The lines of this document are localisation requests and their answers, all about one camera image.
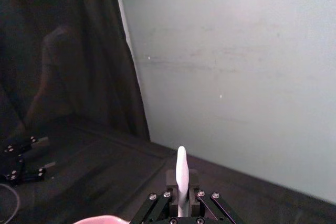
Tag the black table cloth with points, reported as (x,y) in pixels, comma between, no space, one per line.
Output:
(105,176)

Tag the pink rounded object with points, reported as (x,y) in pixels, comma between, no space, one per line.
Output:
(102,220)

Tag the black curtain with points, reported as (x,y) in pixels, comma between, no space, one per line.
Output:
(65,51)

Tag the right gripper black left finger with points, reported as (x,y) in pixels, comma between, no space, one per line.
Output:
(172,182)

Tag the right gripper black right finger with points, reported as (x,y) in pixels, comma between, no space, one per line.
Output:
(194,182)

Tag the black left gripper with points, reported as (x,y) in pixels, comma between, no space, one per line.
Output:
(11,163)

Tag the small white plastic piece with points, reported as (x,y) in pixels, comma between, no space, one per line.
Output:
(182,166)

